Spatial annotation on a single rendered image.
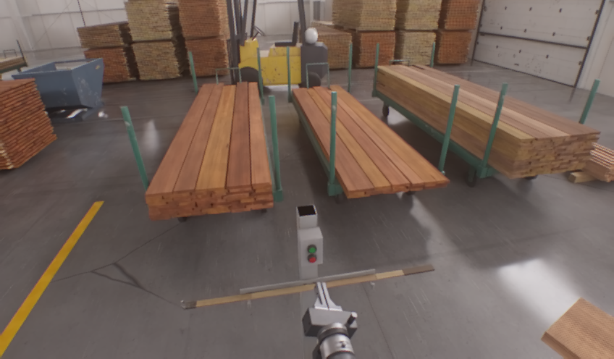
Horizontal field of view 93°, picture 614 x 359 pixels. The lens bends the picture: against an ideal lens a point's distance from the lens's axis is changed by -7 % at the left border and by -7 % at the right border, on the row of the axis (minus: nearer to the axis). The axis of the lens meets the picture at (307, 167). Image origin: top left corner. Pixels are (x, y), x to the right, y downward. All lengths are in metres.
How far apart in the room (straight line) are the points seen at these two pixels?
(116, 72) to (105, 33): 1.07
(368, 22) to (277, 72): 4.06
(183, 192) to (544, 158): 3.25
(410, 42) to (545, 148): 7.86
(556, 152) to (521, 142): 0.46
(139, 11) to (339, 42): 5.63
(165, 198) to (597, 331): 2.51
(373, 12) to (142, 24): 6.61
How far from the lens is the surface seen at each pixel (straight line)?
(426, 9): 11.08
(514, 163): 3.39
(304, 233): 1.01
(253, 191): 2.49
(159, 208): 2.65
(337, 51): 10.13
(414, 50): 11.02
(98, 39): 10.55
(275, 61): 7.33
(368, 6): 10.39
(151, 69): 10.26
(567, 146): 3.77
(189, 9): 9.76
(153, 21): 10.02
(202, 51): 9.81
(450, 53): 11.86
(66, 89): 7.36
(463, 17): 11.87
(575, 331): 1.47
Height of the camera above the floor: 1.90
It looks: 28 degrees down
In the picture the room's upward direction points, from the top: 1 degrees counter-clockwise
